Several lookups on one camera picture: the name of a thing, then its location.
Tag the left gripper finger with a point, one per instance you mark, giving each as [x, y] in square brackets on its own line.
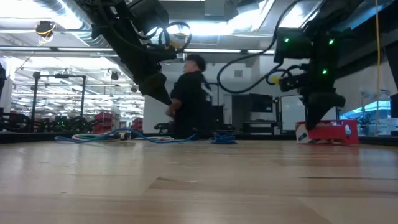
[155, 88]

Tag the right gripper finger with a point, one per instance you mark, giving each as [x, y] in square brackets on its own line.
[320, 109]
[292, 83]

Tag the black spool white label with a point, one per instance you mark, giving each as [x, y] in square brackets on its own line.
[230, 134]

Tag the background black robot arm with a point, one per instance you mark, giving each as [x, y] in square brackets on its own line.
[62, 123]
[163, 126]

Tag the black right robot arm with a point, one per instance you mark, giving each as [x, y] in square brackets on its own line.
[335, 12]

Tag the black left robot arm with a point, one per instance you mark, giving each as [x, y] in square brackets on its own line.
[112, 21]

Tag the red tape dispenser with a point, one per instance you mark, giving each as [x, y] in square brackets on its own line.
[332, 132]

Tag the whiteboard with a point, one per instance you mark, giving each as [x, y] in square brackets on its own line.
[292, 112]

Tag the white printed tape roll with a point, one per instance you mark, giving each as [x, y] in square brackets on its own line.
[301, 136]

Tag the person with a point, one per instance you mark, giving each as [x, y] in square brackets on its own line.
[189, 96]

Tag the black box cabinet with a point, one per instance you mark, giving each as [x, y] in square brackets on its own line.
[261, 102]

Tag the red storage shelf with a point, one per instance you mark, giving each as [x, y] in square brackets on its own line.
[138, 124]
[105, 119]

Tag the black low bench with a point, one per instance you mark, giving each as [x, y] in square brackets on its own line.
[258, 127]

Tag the long ceiling light bar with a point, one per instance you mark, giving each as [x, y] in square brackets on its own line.
[77, 49]

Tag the grey wall vent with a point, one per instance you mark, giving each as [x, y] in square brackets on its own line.
[238, 73]

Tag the silver air duct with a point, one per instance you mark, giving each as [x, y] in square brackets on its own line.
[90, 39]

